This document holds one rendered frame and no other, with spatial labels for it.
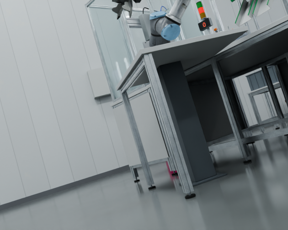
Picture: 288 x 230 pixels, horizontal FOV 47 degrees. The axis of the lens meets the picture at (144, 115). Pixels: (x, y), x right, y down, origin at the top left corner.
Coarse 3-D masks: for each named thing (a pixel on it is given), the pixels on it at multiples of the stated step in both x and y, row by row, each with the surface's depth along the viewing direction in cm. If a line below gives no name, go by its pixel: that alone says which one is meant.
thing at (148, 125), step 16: (128, 96) 327; (144, 96) 311; (144, 112) 314; (128, 128) 335; (144, 128) 318; (160, 128) 303; (128, 144) 339; (144, 144) 321; (160, 144) 305; (128, 160) 343; (160, 160) 311
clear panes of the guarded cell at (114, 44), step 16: (96, 0) 345; (96, 16) 349; (112, 16) 331; (128, 16) 397; (96, 32) 354; (112, 32) 335; (112, 48) 339; (128, 48) 321; (112, 64) 343; (128, 64) 325; (112, 80) 347
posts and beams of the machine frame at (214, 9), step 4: (212, 0) 390; (212, 4) 391; (212, 8) 392; (216, 8) 391; (216, 12) 389; (216, 16) 390; (216, 20) 390; (220, 20) 390; (220, 24) 388; (220, 28) 388
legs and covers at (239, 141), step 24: (240, 48) 231; (192, 72) 265; (216, 72) 249; (240, 72) 382; (192, 96) 342; (216, 96) 370; (216, 120) 358; (240, 120) 389; (168, 144) 296; (216, 144) 264; (240, 144) 243
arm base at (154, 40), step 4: (152, 36) 227; (156, 36) 224; (160, 36) 224; (152, 40) 228; (156, 40) 226; (160, 40) 226; (164, 40) 226; (152, 44) 229; (156, 44) 228; (160, 44) 227
